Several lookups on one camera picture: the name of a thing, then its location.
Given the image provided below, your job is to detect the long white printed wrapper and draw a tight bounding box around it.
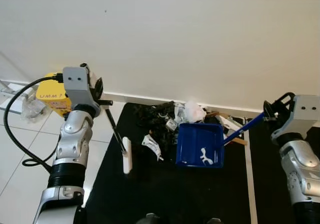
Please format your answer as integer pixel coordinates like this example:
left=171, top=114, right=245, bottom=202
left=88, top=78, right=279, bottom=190
left=142, top=135, right=165, bottom=161

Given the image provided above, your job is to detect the small white crumpled wrapper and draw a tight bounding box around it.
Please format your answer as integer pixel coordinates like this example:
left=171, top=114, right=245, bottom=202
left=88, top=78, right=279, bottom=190
left=165, top=117, right=179, bottom=131

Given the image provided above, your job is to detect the black shredded rubbish pile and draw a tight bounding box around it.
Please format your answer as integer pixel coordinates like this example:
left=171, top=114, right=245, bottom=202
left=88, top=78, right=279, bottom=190
left=134, top=102, right=182, bottom=145

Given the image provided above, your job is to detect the black-handled white-headed broom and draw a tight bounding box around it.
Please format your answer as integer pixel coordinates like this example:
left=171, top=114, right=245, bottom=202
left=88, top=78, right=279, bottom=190
left=103, top=107, right=133, bottom=175

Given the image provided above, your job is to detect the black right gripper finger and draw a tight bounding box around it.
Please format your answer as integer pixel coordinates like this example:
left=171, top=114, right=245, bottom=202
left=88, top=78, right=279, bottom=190
left=262, top=101, right=279, bottom=123

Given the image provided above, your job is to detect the blue long-handled dustpan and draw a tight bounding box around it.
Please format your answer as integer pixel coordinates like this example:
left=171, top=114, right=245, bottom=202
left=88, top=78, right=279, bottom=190
left=175, top=112, right=267, bottom=169

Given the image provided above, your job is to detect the yellow printed box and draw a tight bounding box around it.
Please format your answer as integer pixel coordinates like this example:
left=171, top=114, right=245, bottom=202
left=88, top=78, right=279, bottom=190
left=35, top=72, right=72, bottom=117

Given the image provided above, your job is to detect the clear crumpled plastic bag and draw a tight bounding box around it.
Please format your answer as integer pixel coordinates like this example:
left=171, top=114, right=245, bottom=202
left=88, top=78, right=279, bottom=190
left=20, top=99, right=52, bottom=123

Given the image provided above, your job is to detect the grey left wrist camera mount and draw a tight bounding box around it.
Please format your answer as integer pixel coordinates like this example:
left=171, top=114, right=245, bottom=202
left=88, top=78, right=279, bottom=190
left=62, top=64, right=102, bottom=117

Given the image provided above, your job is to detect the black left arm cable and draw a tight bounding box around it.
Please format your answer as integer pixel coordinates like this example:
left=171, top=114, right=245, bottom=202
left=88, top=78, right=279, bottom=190
left=2, top=73, right=65, bottom=172

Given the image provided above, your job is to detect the light wooden stick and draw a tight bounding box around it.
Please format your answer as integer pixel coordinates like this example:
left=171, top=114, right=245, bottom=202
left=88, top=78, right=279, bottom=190
left=205, top=111, right=249, bottom=146

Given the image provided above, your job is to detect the white crumpled paper ball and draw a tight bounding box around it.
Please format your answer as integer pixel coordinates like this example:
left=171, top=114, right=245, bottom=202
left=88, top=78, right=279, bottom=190
left=184, top=101, right=207, bottom=124

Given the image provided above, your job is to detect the large black floor mat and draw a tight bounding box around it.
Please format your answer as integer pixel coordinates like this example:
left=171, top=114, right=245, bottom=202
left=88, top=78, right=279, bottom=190
left=84, top=102, right=252, bottom=224

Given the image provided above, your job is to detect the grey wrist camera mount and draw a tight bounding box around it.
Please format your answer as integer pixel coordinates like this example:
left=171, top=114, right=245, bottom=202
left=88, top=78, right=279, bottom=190
left=62, top=64, right=102, bottom=117
left=276, top=94, right=320, bottom=140

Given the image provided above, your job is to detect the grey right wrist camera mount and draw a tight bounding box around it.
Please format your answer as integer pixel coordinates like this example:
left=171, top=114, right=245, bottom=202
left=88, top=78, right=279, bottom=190
left=276, top=94, right=320, bottom=140

